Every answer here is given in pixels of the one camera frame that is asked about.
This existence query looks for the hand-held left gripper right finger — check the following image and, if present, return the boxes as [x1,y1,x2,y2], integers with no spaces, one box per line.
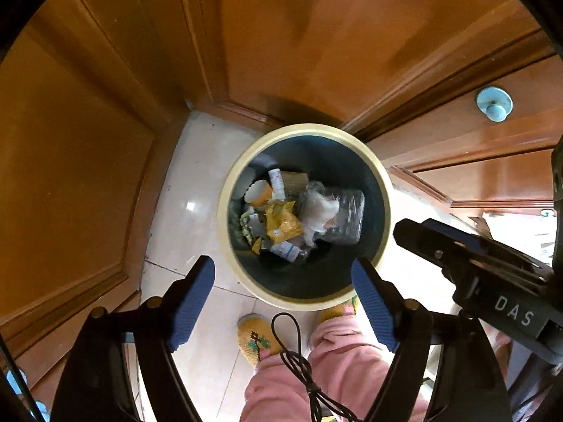
[351,256,513,422]

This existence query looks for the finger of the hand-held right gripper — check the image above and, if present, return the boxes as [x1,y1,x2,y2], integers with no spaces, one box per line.
[393,219,476,287]
[422,217,548,279]

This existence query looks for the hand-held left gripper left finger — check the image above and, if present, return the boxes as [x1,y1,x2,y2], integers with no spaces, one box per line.
[50,255,216,422]

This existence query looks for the clear plastic food container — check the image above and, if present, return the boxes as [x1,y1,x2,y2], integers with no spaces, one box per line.
[303,182,366,245]

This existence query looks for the orange white paper snack packet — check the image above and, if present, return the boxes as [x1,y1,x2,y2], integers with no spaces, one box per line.
[244,180,274,208]

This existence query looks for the yellow knitted slipper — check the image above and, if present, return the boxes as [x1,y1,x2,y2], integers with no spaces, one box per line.
[319,298,364,324]
[238,313,287,368]

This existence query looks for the pink pyjama trousers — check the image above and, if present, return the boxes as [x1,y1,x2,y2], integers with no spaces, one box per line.
[242,316,434,422]

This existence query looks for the green white small packet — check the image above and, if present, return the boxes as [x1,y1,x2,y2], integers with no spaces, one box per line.
[239,210,265,243]

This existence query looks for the white crumpled tissue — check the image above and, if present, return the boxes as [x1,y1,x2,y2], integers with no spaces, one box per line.
[301,189,342,247]

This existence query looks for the yellow snack wrapper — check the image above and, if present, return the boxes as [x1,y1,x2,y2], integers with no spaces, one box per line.
[264,200,305,245]

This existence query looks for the light blue cabinet knob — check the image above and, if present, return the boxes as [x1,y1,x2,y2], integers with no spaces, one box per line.
[6,368,28,396]
[477,87,514,123]

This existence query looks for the white pill bottle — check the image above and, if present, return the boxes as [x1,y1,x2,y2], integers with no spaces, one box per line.
[268,168,287,201]

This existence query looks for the black cable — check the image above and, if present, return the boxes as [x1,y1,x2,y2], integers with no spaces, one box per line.
[270,312,353,422]

